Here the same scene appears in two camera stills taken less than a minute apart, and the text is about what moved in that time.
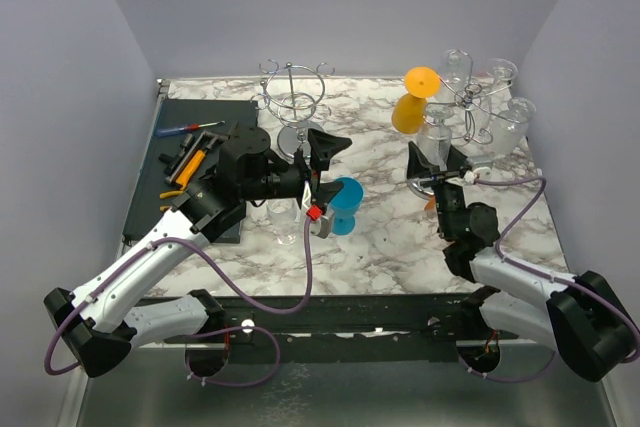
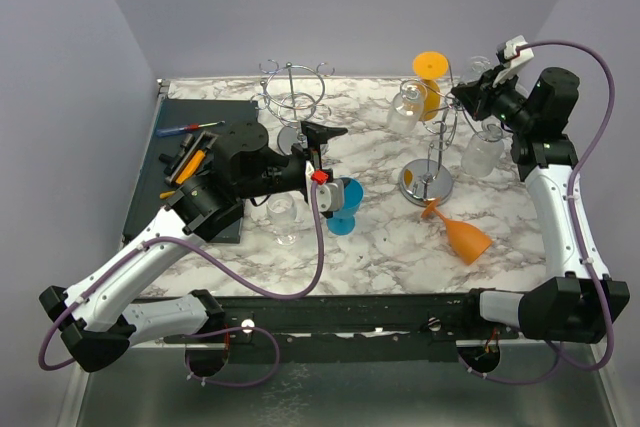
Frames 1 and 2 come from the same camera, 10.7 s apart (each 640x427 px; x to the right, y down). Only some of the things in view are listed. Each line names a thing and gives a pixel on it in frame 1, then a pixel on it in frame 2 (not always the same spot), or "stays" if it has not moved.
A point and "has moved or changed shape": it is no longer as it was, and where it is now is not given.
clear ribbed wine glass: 508,128 has moved or changed shape
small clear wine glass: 500,72 has moved or changed shape
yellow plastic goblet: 410,108 -> 431,66
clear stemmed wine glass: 284,215 stays
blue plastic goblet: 345,205 stays
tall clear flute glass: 455,77 -> 478,65
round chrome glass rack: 292,93 stays
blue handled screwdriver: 187,127 stays
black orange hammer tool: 182,167 stays
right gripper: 421,168 -> 472,92
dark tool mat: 177,118 stays
